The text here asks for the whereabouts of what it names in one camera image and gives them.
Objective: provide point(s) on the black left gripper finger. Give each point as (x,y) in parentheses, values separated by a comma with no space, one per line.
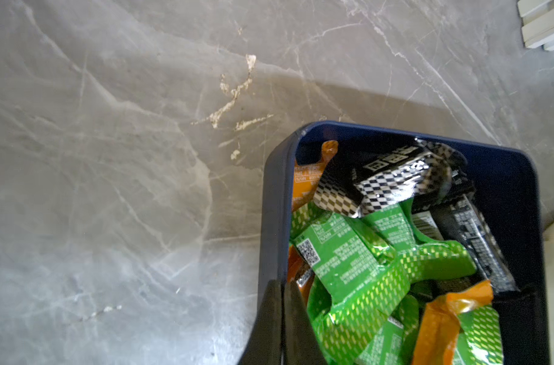
(282,333)

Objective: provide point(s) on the green packet in box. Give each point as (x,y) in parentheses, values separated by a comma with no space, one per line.
(359,281)

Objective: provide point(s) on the orange packet in box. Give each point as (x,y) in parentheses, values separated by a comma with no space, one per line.
(440,325)

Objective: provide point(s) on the checkered black packet in box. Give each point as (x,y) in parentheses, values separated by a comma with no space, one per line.
(361,183)

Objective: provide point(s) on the dark blue storage box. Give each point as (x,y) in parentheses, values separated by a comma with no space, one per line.
(491,233)

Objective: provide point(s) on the white picket fence flower planter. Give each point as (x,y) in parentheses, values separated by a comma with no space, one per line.
(538,23)

